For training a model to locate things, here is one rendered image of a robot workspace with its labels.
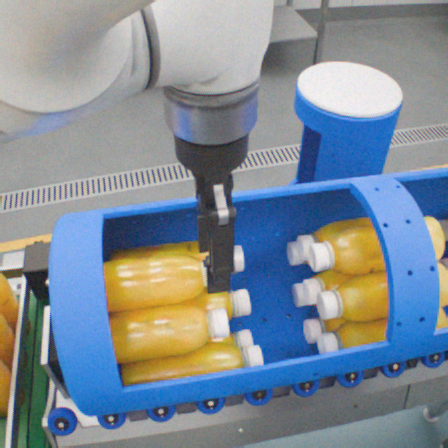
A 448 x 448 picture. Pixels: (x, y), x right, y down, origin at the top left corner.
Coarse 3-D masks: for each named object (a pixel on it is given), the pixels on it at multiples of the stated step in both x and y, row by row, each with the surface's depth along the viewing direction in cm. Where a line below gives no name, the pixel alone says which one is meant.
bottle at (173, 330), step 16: (176, 304) 61; (112, 320) 59; (128, 320) 59; (144, 320) 59; (160, 320) 59; (176, 320) 59; (192, 320) 59; (208, 320) 61; (112, 336) 58; (128, 336) 58; (144, 336) 58; (160, 336) 58; (176, 336) 58; (192, 336) 59; (208, 336) 61; (128, 352) 58; (144, 352) 58; (160, 352) 59; (176, 352) 59
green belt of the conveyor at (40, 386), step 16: (32, 304) 88; (48, 304) 89; (32, 320) 86; (32, 336) 83; (32, 352) 81; (32, 368) 79; (32, 384) 76; (48, 384) 78; (32, 400) 74; (32, 416) 72; (0, 432) 70; (32, 432) 71
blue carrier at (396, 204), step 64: (256, 192) 63; (320, 192) 73; (384, 192) 61; (64, 256) 53; (256, 256) 81; (384, 256) 57; (64, 320) 51; (256, 320) 79; (192, 384) 55; (256, 384) 58
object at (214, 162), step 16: (176, 144) 45; (192, 144) 43; (224, 144) 43; (240, 144) 44; (192, 160) 45; (208, 160) 44; (224, 160) 44; (240, 160) 46; (208, 176) 46; (224, 176) 46; (208, 192) 47; (224, 192) 47
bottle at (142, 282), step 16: (144, 256) 62; (160, 256) 61; (176, 256) 61; (192, 256) 62; (112, 272) 59; (128, 272) 59; (144, 272) 59; (160, 272) 59; (176, 272) 59; (192, 272) 60; (112, 288) 58; (128, 288) 58; (144, 288) 58; (160, 288) 59; (176, 288) 59; (192, 288) 60; (112, 304) 58; (128, 304) 59; (144, 304) 59; (160, 304) 60
